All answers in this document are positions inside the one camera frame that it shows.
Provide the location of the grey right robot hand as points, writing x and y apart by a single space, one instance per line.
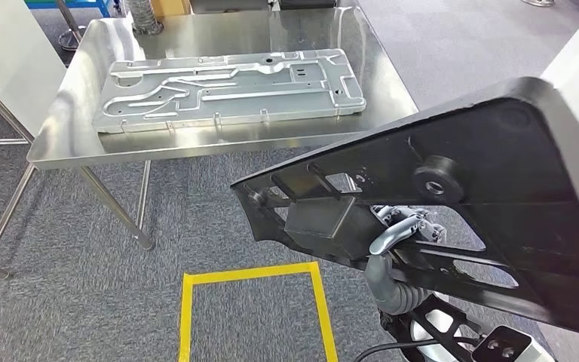
394 232

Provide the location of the black plastic panel part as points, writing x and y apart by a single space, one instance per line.
519 225

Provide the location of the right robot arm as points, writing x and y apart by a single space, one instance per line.
394 295

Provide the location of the stainless steel workbench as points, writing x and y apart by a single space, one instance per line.
194 30

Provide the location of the large aluminium plate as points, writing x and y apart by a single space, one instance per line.
249 105

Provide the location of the cardboard box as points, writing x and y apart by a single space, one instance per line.
169 6

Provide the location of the white display board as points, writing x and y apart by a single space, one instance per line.
15 60

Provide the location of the black camera bracket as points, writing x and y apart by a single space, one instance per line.
422 306

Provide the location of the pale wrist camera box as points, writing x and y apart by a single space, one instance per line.
499 347

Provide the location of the metal stanchion post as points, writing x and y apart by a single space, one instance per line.
72 40

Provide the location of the blue metal frame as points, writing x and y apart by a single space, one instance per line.
69 4

